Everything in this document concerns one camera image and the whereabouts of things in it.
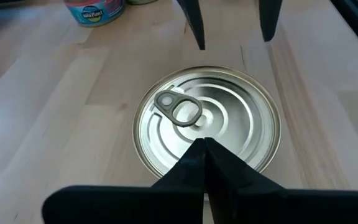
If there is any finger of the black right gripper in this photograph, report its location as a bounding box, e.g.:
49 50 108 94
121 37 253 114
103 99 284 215
258 0 284 43
176 0 206 50

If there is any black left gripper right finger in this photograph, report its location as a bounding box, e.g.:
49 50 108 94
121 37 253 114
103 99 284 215
204 136 358 224

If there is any salmon can blue red label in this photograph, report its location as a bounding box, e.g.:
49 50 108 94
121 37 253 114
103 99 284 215
63 0 126 28
131 64 282 180

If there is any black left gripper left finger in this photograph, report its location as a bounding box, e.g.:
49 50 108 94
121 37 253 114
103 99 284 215
42 138 206 224

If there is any tuna can green white label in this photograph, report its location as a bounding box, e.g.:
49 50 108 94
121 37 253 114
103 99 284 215
126 0 158 6

